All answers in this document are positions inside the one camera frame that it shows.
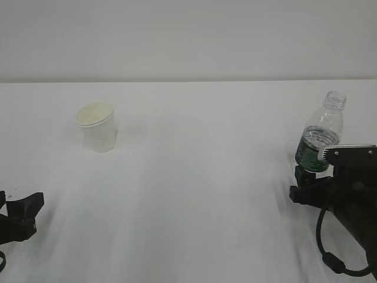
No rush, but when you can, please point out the white paper cup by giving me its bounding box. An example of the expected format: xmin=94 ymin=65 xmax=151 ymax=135
xmin=75 ymin=102 xmax=117 ymax=153

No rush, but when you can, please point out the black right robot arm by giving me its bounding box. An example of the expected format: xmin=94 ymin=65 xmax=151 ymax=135
xmin=289 ymin=166 xmax=376 ymax=277

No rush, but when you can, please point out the clear water bottle green label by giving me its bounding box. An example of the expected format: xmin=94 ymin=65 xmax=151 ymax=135
xmin=295 ymin=91 xmax=346 ymax=173

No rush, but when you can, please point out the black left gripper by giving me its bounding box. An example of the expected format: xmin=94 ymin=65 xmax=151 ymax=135
xmin=1 ymin=191 xmax=44 ymax=244

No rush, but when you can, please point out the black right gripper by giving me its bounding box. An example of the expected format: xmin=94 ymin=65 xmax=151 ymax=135
xmin=289 ymin=164 xmax=377 ymax=225

